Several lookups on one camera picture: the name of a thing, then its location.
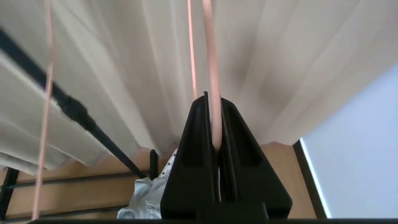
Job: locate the black clothes rack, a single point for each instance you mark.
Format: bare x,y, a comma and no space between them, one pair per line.
74,109

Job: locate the pink clothes hanger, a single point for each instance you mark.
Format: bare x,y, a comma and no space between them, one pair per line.
46,109
213,77

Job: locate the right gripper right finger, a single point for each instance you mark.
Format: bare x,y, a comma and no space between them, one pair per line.
248,180

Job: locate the pale grey garment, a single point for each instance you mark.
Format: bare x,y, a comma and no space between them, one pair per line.
146,199

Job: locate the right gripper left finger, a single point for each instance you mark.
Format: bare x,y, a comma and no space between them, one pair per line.
189,174

